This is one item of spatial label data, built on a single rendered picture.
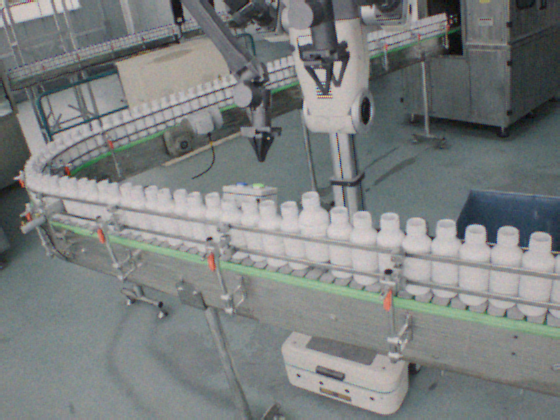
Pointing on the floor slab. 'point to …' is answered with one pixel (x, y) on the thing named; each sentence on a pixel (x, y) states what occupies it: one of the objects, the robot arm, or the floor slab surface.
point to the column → (131, 16)
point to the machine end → (490, 62)
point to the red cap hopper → (40, 54)
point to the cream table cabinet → (172, 76)
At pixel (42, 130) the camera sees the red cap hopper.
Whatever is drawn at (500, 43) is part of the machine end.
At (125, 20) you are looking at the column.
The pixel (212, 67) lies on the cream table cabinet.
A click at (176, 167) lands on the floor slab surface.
